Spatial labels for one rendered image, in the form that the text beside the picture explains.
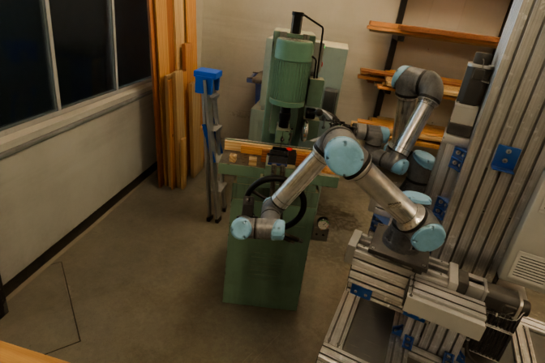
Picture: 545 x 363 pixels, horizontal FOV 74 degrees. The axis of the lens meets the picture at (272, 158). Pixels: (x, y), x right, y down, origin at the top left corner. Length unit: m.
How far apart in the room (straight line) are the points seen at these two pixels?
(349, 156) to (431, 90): 0.70
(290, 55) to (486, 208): 1.02
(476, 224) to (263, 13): 3.19
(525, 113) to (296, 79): 0.90
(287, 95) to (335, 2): 2.47
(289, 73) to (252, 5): 2.56
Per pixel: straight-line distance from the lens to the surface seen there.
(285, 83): 1.74
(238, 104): 4.41
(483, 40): 3.80
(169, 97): 3.09
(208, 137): 2.66
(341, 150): 1.14
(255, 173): 1.80
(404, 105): 1.86
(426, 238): 1.35
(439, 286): 1.60
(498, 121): 1.54
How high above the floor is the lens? 1.66
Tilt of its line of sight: 23 degrees down
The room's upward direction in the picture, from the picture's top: 7 degrees clockwise
